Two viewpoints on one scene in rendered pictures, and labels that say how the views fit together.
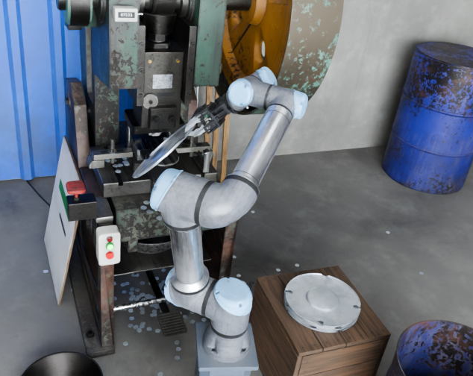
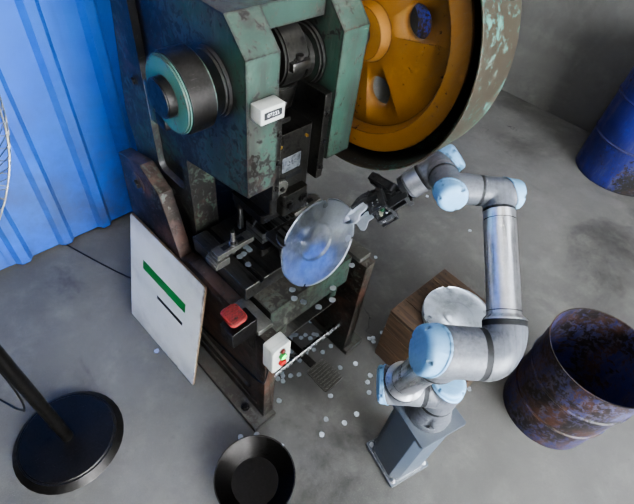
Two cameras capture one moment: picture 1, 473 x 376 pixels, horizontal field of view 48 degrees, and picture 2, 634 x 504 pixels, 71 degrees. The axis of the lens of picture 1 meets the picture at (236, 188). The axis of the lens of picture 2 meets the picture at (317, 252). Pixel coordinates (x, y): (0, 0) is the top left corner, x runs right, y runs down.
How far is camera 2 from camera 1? 102 cm
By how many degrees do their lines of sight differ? 25
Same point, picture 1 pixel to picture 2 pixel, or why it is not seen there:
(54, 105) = (74, 158)
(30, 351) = (196, 447)
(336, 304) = (472, 316)
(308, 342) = not seen: hidden behind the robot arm
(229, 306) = (455, 399)
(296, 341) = not seen: hidden behind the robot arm
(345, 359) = not seen: hidden behind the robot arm
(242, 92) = (459, 197)
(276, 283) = (410, 310)
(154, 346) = (305, 392)
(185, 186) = (468, 354)
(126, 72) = (264, 173)
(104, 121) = (202, 205)
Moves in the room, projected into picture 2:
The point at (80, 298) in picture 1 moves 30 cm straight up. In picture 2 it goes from (211, 370) to (206, 333)
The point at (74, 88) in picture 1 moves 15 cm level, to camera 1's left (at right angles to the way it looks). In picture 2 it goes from (149, 171) to (100, 176)
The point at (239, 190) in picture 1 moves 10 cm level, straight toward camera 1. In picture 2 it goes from (522, 337) to (551, 380)
